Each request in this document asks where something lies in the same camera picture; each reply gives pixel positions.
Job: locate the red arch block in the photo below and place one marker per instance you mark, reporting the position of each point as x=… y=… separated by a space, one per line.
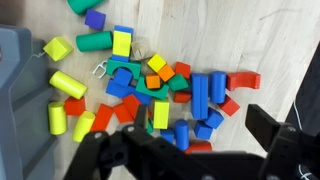
x=243 y=80

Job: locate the upper green arch block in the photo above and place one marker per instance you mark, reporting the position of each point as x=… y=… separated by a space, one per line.
x=134 y=67

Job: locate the white plastic clip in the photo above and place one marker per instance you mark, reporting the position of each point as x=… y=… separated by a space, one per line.
x=99 y=71

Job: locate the red triangular block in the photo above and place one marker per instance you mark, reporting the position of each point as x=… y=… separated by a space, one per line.
x=126 y=111

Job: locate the blue cube block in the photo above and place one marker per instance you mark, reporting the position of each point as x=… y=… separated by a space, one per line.
x=123 y=77

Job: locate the green triangular block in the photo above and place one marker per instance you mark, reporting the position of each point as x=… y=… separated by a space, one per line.
x=178 y=82

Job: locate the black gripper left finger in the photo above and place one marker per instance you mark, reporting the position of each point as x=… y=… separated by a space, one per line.
x=135 y=132

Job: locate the long yellow rectangular block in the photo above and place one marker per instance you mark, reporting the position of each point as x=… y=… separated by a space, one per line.
x=122 y=43

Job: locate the yellow diamond cube block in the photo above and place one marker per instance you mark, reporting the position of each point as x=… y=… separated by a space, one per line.
x=58 y=48

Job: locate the blue flat block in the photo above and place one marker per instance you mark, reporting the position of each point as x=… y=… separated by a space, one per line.
x=119 y=91

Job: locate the tall blue rectangular block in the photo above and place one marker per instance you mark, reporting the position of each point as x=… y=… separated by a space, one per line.
x=199 y=100

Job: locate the purple cube block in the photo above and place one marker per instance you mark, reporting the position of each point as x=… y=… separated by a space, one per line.
x=95 y=19

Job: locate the short yellow cylinder block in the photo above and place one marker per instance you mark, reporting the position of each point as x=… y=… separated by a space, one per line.
x=57 y=118

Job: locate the green cylinder block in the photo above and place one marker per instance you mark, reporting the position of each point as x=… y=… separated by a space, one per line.
x=94 y=41

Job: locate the blue cylinder block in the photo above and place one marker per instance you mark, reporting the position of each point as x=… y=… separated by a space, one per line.
x=217 y=86

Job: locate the red cube block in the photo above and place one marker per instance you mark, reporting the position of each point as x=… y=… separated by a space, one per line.
x=183 y=69

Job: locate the green arch block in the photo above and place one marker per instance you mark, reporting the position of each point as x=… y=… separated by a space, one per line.
x=134 y=67
x=159 y=93

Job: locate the grey plastic bin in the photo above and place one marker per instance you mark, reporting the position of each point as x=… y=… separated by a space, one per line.
x=26 y=145

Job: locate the lower green arch block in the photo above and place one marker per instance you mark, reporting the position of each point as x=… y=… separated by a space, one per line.
x=159 y=93

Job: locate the red wedge block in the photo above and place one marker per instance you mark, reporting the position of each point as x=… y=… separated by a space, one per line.
x=181 y=97

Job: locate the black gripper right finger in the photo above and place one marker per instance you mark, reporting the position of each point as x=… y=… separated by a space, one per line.
x=281 y=141

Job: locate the small orange cube block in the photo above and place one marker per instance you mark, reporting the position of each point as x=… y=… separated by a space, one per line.
x=153 y=81

